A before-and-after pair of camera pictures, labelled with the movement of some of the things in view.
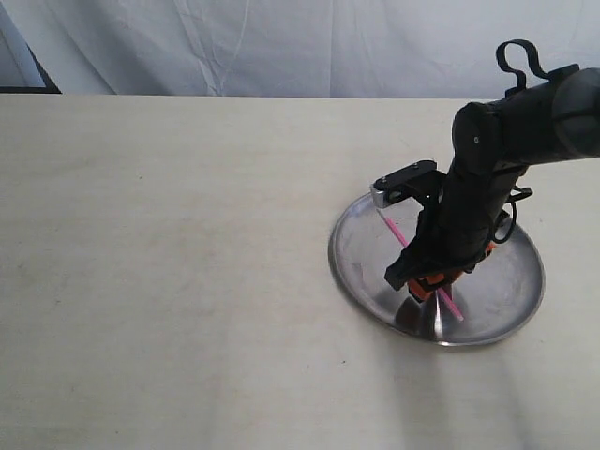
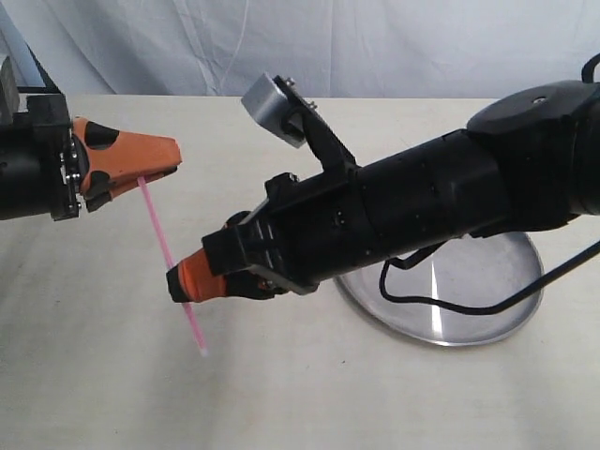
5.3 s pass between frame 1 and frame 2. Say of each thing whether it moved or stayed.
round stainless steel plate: stayed
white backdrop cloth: stayed
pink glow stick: moved
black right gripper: moved
